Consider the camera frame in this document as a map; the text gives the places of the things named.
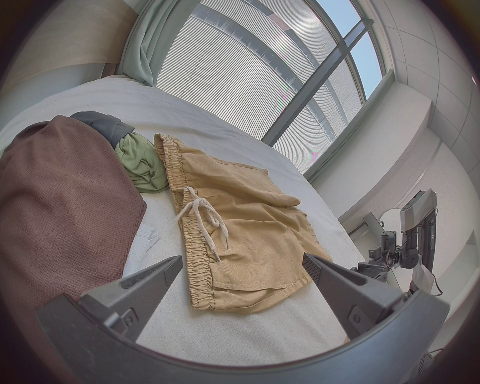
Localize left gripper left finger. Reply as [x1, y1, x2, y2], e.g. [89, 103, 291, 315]
[79, 255, 183, 343]

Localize green garment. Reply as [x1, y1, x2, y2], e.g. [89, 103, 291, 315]
[114, 129, 169, 194]

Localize tan shorts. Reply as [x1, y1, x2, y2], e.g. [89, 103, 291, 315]
[154, 133, 334, 315]

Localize black garment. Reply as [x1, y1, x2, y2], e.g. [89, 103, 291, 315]
[69, 111, 136, 148]

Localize grey-green curtain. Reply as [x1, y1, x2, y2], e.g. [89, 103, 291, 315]
[119, 0, 205, 88]

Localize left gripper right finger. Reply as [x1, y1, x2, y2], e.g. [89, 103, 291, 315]
[302, 253, 406, 343]

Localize brown shorts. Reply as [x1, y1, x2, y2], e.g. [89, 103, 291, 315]
[0, 115, 148, 338]

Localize grey side table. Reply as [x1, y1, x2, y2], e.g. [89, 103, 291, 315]
[349, 212, 385, 237]

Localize pale blue garment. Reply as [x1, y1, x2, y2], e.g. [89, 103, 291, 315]
[122, 221, 162, 280]

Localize bed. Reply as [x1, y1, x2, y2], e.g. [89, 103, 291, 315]
[0, 0, 370, 370]

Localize window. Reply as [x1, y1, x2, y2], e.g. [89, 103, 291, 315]
[152, 0, 394, 177]

